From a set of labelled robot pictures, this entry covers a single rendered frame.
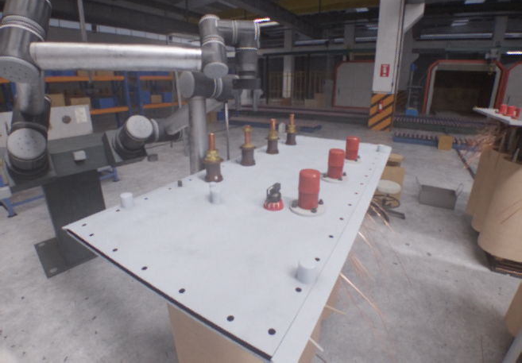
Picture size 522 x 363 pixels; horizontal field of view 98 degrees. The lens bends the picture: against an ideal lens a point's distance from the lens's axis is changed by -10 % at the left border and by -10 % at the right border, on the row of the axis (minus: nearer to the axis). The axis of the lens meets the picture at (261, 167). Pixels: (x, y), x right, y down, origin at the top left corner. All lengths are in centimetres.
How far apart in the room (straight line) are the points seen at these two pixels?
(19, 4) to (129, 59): 45
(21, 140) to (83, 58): 90
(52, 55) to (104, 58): 17
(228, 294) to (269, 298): 8
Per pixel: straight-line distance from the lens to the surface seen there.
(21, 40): 124
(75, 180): 301
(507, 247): 335
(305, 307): 55
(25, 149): 190
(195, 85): 140
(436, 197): 465
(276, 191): 86
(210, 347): 101
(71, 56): 116
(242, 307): 55
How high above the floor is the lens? 177
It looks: 18 degrees down
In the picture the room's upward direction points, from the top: straight up
